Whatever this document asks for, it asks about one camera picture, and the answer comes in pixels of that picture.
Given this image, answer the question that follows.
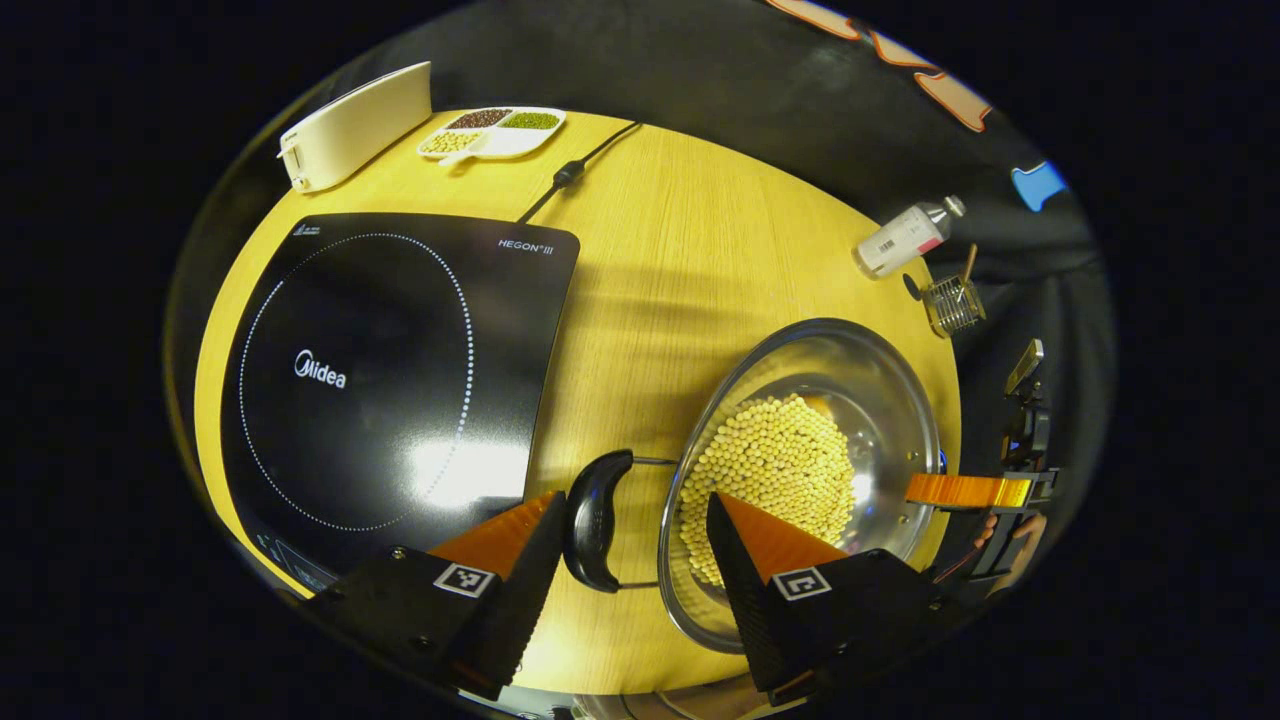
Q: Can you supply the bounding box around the black induction cooktop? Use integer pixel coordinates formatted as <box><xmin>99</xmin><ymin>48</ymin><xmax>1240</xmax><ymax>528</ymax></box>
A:
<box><xmin>220</xmin><ymin>212</ymin><xmax>581</xmax><ymax>596</ymax></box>

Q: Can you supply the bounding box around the white divided dish with beans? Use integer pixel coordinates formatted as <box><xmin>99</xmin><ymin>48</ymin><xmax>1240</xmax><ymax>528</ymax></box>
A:
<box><xmin>417</xmin><ymin>106</ymin><xmax>567</xmax><ymax>166</ymax></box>

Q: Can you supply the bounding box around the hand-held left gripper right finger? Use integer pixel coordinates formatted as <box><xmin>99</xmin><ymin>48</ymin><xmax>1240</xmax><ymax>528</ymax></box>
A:
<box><xmin>706</xmin><ymin>492</ymin><xmax>966</xmax><ymax>706</ymax></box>

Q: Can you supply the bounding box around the black power cable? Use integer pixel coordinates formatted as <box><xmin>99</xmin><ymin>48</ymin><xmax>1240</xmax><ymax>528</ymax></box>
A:
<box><xmin>516</xmin><ymin>121</ymin><xmax>643</xmax><ymax>225</ymax></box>

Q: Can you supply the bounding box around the white toaster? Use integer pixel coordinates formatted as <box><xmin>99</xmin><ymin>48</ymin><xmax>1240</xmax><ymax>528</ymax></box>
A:
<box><xmin>278</xmin><ymin>62</ymin><xmax>433</xmax><ymax>194</ymax></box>

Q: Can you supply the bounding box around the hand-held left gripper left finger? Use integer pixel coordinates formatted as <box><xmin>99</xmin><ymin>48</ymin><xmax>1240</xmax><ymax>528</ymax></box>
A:
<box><xmin>300</xmin><ymin>490</ymin><xmax>568</xmax><ymax>701</ymax></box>

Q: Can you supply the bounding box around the steel pot with beans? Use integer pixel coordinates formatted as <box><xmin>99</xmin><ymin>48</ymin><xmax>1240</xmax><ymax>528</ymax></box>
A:
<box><xmin>563</xmin><ymin>318</ymin><xmax>943</xmax><ymax>656</ymax></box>

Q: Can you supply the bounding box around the clear holder with wooden stick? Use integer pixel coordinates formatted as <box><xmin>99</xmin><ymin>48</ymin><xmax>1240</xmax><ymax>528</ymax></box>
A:
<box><xmin>920</xmin><ymin>243</ymin><xmax>988</xmax><ymax>339</ymax></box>

